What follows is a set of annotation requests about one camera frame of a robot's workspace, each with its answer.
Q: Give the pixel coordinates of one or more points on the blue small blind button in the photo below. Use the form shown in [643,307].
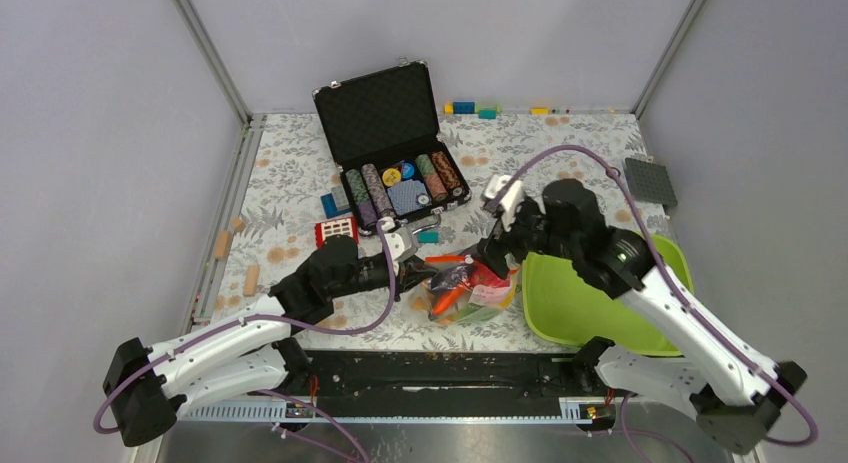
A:
[407,171]

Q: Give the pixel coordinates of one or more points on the grey building baseplate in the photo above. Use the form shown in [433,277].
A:
[649,182]

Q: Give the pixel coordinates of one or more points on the blue toy brick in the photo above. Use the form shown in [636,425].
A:
[329,206]

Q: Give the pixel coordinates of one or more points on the red white window brick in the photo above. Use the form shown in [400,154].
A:
[345,226]

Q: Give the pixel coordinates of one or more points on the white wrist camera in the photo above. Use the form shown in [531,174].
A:
[502,197]
[397,241]

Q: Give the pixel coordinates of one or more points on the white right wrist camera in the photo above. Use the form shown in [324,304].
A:
[502,197]

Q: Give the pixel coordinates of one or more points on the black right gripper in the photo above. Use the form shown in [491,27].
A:
[494,245]

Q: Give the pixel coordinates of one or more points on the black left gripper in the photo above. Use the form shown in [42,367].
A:
[410,273]

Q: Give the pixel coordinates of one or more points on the yellow big blind button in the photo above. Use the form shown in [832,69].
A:
[391,176]

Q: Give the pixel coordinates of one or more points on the green plastic tray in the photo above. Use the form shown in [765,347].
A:
[561,308]

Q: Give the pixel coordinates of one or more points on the grey toy brick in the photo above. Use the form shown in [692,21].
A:
[340,199]

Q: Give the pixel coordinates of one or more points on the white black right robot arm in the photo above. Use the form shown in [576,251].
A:
[734,393]

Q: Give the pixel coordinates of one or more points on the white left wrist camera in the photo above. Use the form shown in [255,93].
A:
[397,241]

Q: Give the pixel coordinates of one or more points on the small teal block by case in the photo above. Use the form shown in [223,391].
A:
[428,237]

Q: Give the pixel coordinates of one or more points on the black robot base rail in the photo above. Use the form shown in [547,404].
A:
[451,385]

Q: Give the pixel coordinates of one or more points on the blue playing card deck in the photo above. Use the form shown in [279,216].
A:
[408,196]

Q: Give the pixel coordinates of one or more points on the black poker chip case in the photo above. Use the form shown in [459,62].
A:
[380,120]

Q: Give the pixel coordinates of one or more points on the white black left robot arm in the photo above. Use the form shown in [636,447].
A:
[149,388]

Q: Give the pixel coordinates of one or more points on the wooden block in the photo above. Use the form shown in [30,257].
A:
[222,245]

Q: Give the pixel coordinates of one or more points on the teal toy block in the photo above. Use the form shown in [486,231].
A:
[488,113]

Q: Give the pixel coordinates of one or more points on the blue toy block at wall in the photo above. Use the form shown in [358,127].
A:
[463,107]

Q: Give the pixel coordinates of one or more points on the red toy apple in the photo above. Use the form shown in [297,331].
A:
[482,276]

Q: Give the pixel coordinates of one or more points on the orange toy carrot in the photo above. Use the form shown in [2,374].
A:
[447,299]

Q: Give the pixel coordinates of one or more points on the clear zip top bag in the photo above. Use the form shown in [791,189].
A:
[478,305]

